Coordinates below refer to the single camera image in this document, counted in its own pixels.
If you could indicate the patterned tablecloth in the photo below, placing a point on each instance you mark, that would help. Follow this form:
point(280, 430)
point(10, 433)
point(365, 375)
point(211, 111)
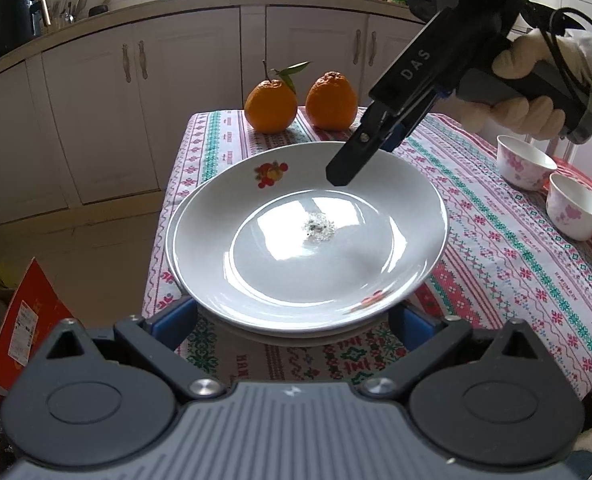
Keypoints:
point(501, 270)

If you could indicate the white pink-flower bowl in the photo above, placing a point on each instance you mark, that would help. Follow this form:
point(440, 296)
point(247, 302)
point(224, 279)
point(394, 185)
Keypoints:
point(573, 215)
point(521, 167)

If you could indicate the bumpy-topped orange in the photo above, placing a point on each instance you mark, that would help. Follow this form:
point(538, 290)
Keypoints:
point(331, 102)

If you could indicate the orange with green leaf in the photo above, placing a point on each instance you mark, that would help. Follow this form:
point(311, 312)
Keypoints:
point(271, 110)

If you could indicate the dark mortar and pestle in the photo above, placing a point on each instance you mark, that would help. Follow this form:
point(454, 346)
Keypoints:
point(98, 10)

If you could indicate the person's right hand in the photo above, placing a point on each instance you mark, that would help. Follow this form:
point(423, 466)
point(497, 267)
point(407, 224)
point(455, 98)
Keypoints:
point(521, 50)

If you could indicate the white fruit-print plate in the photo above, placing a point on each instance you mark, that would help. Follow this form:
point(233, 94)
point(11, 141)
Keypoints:
point(296, 337)

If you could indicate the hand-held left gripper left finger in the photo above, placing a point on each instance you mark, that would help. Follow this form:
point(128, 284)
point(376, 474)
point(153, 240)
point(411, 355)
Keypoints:
point(173, 322)

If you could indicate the white kitchen cabinets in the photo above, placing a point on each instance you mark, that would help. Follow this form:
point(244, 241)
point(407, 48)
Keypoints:
point(100, 110)

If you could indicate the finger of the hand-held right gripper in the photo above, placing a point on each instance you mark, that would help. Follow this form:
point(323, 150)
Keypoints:
point(346, 167)
point(396, 137)

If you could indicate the kitchen countertop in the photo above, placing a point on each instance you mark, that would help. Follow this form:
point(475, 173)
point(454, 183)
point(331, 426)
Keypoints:
point(200, 0)

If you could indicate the white plate with centre smudge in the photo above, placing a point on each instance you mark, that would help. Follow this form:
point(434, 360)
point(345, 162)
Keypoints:
point(276, 260)

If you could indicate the red carton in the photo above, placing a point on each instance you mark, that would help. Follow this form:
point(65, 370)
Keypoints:
point(25, 320)

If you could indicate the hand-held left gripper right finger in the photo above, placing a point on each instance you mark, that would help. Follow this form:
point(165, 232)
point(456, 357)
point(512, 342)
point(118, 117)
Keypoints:
point(411, 327)

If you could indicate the utensil holder with chopsticks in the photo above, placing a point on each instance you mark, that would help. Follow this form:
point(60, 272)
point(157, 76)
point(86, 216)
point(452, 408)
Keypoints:
point(63, 12)

